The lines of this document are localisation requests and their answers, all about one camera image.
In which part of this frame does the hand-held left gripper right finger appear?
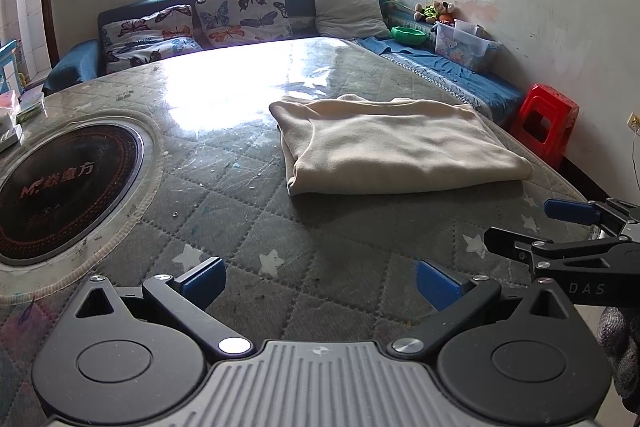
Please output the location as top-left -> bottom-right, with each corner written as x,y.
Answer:
387,258 -> 583,358

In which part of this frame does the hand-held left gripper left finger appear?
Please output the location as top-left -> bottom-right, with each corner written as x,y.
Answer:
75,256 -> 253,357

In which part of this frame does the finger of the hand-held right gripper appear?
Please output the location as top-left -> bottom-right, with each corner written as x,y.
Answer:
544,198 -> 640,238
484,227 -> 640,276

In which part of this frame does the beige sweater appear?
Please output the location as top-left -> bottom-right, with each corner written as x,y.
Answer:
269,93 -> 533,196

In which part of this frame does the person's right hand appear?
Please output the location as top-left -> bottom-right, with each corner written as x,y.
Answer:
595,306 -> 640,400

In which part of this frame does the quilted grey table cover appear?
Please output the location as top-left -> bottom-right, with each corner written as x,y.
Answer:
0,36 -> 601,427

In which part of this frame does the red plastic stool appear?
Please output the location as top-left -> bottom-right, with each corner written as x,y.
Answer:
511,84 -> 581,158

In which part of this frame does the round black induction cooktop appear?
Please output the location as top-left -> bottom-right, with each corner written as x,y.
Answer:
0,113 -> 167,305

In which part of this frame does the blue sofa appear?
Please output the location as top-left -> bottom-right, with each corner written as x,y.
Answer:
42,0 -> 526,132

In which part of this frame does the clear plastic storage box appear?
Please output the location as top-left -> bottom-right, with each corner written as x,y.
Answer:
432,19 -> 501,72

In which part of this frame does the green bowl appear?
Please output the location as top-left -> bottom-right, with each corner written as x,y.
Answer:
391,26 -> 428,48

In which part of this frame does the brown teddy bear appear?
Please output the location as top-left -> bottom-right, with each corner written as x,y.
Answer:
427,0 -> 456,26

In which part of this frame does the white box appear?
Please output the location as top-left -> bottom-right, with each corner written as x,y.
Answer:
0,114 -> 25,152

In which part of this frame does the small butterfly print pillow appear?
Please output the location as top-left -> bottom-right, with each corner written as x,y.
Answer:
102,3 -> 203,75

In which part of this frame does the pink packet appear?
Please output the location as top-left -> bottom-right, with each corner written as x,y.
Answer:
0,89 -> 20,118

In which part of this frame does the large butterfly print pillow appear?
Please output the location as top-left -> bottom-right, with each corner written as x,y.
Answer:
195,0 -> 293,48

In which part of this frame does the grey pillow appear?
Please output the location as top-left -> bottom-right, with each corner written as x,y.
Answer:
313,0 -> 393,40

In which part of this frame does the blue chair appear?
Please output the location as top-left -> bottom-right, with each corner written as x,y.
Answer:
0,38 -> 21,95

